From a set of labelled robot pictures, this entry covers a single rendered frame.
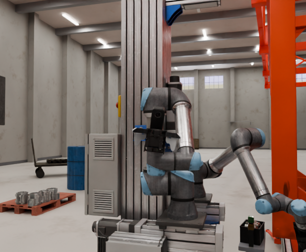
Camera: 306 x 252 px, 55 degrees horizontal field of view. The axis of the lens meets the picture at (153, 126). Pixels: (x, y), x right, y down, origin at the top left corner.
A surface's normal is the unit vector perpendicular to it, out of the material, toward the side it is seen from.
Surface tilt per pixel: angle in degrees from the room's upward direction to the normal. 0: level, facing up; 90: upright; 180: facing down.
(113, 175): 90
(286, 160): 90
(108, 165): 90
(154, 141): 90
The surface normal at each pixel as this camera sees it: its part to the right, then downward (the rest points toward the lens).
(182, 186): -0.01, -0.03
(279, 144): -0.38, -0.03
